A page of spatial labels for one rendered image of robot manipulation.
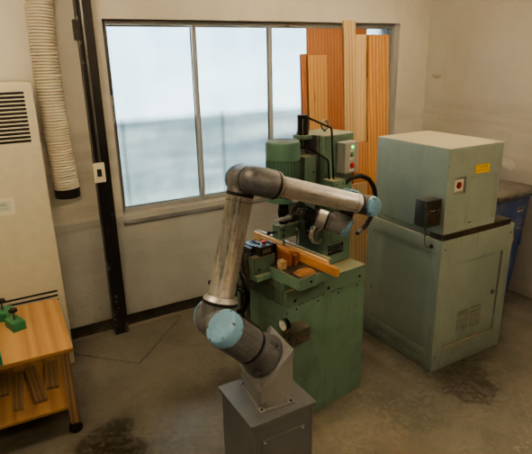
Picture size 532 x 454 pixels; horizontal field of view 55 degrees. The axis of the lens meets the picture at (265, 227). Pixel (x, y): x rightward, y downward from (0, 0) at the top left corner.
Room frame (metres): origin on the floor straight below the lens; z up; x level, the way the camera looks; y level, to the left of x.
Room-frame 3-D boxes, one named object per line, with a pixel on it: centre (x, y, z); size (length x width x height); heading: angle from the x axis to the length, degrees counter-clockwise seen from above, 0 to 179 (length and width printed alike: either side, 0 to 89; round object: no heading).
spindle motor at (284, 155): (2.58, -0.10, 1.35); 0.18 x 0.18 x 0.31
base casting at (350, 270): (2.65, -0.19, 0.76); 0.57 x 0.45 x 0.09; 128
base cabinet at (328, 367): (2.65, -0.19, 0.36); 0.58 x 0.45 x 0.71; 128
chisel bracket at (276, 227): (2.59, -0.11, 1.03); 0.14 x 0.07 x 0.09; 128
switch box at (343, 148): (2.66, -0.43, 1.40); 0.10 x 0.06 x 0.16; 128
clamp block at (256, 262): (2.45, 0.05, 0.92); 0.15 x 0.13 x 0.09; 38
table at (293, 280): (2.50, -0.02, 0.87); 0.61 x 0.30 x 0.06; 38
